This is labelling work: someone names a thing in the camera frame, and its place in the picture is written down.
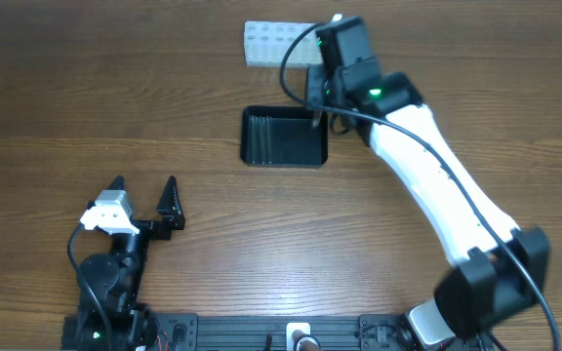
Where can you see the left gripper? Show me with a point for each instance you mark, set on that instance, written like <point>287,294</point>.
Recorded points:
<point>156,229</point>

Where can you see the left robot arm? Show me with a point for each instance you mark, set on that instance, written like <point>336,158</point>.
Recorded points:
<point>100,278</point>

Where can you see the black tray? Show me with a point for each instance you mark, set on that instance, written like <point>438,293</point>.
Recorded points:
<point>291,146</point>

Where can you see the white test tube rack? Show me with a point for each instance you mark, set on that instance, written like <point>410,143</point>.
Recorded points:
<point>266,49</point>

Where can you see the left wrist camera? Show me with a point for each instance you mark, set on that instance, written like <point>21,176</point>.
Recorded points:
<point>110,214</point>

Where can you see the mounting rail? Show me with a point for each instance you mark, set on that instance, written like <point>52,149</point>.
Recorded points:
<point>242,334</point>

